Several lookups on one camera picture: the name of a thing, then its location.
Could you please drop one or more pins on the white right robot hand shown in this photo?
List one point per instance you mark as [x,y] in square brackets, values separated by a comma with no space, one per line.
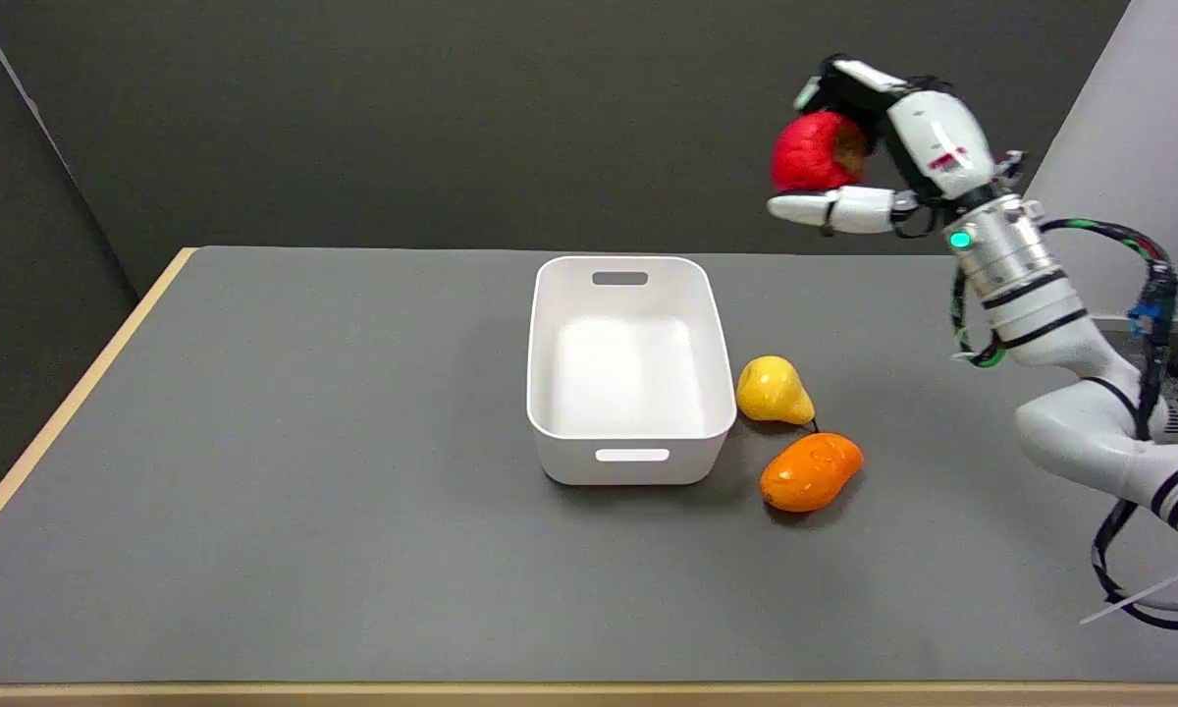
[933,133]

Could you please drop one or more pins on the red tomato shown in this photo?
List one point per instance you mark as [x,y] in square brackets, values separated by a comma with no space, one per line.
[813,152]

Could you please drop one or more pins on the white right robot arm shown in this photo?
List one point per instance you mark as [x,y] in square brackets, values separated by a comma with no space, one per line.
[1060,334]

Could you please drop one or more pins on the white plastic box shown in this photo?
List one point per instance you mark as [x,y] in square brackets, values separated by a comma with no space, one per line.
[630,368]

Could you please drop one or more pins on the yellow pear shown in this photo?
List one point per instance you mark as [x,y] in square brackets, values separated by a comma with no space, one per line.
[772,391]

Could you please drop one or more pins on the orange mango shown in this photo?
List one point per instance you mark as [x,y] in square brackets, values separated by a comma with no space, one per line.
[809,471]

